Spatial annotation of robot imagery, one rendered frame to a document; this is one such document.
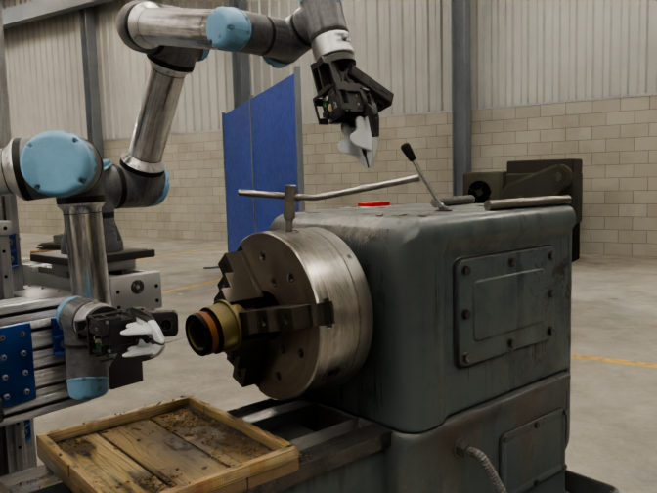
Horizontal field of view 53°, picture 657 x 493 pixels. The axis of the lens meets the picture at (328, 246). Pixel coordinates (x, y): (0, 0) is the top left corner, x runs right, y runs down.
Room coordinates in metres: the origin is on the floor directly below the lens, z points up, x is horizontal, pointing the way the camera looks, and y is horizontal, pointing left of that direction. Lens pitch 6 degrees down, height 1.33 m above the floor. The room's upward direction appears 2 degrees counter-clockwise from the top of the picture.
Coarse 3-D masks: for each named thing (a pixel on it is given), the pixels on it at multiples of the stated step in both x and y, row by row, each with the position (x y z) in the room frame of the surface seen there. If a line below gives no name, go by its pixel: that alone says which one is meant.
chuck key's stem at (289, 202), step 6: (288, 186) 1.19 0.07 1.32; (294, 186) 1.19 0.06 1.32; (288, 192) 1.19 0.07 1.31; (294, 192) 1.20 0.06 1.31; (288, 198) 1.19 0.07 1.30; (288, 204) 1.19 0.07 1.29; (294, 204) 1.20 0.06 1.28; (288, 210) 1.19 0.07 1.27; (294, 210) 1.20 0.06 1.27; (288, 216) 1.20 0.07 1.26; (294, 216) 1.20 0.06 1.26; (288, 222) 1.20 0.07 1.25; (288, 228) 1.20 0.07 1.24
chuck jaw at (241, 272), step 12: (228, 252) 1.22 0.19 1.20; (240, 252) 1.24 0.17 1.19; (228, 264) 1.21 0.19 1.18; (240, 264) 1.22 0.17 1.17; (228, 276) 1.19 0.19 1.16; (240, 276) 1.20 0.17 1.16; (252, 276) 1.21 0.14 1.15; (228, 288) 1.17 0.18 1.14; (240, 288) 1.18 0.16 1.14; (252, 288) 1.20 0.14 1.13; (216, 300) 1.17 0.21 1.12; (228, 300) 1.15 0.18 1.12; (240, 300) 1.16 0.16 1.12; (252, 300) 1.19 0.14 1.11; (264, 300) 1.22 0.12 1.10
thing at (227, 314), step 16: (224, 304) 1.12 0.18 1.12; (192, 320) 1.10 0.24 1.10; (208, 320) 1.08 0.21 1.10; (224, 320) 1.09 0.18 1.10; (240, 320) 1.10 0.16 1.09; (192, 336) 1.11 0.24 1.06; (208, 336) 1.07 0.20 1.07; (224, 336) 1.08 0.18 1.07; (240, 336) 1.10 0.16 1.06; (208, 352) 1.08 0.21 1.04
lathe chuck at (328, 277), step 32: (256, 256) 1.21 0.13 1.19; (288, 256) 1.13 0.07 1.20; (320, 256) 1.14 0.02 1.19; (288, 288) 1.14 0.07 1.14; (320, 288) 1.09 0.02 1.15; (352, 288) 1.13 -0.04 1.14; (352, 320) 1.12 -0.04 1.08; (288, 352) 1.14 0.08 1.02; (320, 352) 1.08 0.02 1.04; (352, 352) 1.13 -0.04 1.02; (288, 384) 1.14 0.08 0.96; (320, 384) 1.13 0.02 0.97
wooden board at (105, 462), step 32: (128, 416) 1.19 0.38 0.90; (160, 416) 1.22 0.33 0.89; (192, 416) 1.21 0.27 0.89; (224, 416) 1.16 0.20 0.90; (64, 448) 1.08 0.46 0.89; (96, 448) 1.07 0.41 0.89; (128, 448) 1.07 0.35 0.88; (160, 448) 1.06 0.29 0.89; (192, 448) 1.06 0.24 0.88; (224, 448) 1.06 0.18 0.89; (288, 448) 1.00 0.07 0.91; (64, 480) 0.99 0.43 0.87; (96, 480) 0.95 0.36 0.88; (128, 480) 0.95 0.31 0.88; (160, 480) 0.95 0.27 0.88; (192, 480) 0.94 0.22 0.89; (224, 480) 0.92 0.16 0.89; (256, 480) 0.96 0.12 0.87
